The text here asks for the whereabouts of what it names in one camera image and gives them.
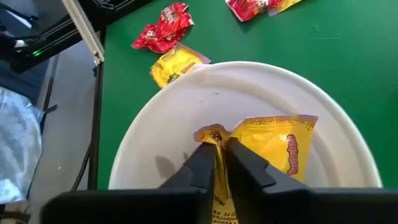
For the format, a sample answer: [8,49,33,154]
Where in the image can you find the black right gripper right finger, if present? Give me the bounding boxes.
[225,136,398,224]

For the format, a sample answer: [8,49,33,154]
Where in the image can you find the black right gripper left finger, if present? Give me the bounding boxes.
[40,142,218,224]

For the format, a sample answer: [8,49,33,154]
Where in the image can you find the yellow candy packet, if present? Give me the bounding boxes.
[193,123,240,224]
[150,42,212,90]
[231,114,320,184]
[267,0,304,17]

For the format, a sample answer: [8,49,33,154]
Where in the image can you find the red candy packet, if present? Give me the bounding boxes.
[131,23,178,54]
[225,0,282,22]
[157,1,195,38]

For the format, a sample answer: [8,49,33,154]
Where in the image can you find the white jack-o-lantern face bucket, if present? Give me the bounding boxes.
[107,60,384,190]

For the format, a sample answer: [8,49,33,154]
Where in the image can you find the green table mat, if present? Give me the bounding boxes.
[98,0,398,190]

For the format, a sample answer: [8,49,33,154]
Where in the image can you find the translucent plastic sheet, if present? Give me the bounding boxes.
[0,86,44,205]

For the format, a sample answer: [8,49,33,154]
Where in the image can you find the aluminium bar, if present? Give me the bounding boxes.
[60,0,106,65]

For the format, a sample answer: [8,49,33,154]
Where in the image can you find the black device with green light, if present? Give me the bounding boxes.
[0,12,85,74]

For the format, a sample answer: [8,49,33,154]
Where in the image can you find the black floor cable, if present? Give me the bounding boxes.
[70,142,94,191]

